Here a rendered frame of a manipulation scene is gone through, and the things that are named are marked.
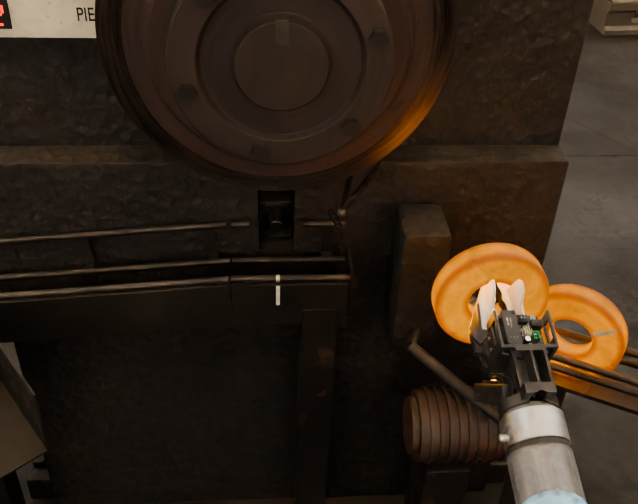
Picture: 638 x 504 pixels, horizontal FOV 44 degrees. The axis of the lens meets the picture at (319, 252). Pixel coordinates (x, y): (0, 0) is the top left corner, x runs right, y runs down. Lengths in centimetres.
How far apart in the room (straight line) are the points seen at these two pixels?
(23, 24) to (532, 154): 81
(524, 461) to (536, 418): 5
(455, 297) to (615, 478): 106
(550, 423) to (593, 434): 118
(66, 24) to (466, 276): 67
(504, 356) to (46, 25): 78
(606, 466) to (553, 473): 115
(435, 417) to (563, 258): 140
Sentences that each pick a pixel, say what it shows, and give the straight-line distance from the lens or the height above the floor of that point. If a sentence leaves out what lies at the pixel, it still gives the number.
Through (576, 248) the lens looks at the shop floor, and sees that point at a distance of 273.
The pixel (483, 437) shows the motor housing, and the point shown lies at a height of 50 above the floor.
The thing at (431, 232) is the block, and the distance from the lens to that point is 126.
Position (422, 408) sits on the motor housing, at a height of 53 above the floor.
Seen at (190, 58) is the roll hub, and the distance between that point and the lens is 99.
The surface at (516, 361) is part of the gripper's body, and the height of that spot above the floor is 86.
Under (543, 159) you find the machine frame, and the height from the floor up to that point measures 87.
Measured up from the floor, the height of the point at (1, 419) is 61.
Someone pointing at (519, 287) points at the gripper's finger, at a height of 88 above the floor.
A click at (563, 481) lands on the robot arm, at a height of 82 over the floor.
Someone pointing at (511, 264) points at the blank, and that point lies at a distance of 107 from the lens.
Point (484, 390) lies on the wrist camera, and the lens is 106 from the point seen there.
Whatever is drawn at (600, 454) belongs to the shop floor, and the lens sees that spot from 209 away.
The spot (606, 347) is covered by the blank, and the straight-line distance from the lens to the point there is 125.
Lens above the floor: 151
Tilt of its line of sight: 37 degrees down
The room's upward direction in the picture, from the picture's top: 3 degrees clockwise
